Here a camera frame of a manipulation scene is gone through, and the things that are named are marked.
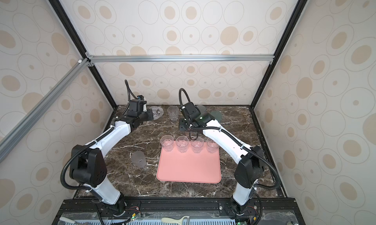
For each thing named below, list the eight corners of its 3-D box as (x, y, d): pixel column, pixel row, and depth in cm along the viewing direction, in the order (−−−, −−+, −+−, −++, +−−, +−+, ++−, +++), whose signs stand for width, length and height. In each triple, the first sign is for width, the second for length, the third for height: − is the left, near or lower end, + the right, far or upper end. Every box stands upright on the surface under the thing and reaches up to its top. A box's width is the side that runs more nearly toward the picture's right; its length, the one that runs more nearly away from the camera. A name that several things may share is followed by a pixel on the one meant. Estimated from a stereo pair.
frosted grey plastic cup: (134, 168, 89) (129, 162, 81) (137, 157, 93) (132, 150, 86) (146, 168, 89) (141, 162, 81) (148, 157, 93) (144, 150, 86)
